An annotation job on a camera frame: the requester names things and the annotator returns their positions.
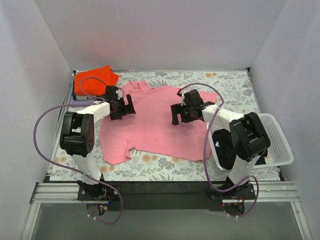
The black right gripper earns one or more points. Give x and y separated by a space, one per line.
182 112

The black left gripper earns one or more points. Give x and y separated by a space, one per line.
122 107

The pink polo shirt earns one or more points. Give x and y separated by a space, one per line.
150 129

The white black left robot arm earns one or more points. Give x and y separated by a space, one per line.
77 135

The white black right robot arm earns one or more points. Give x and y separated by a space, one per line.
239 176

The folded orange shirt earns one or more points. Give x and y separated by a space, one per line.
95 81

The black shirt in basket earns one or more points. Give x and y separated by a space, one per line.
223 145

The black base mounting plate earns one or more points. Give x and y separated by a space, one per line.
160 195

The white plastic laundry basket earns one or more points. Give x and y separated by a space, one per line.
275 140

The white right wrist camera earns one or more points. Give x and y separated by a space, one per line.
182 97

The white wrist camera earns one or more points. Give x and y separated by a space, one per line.
119 92
182 97

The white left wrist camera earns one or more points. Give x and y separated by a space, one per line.
119 92

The aluminium front frame rail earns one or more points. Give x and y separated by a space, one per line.
67 192

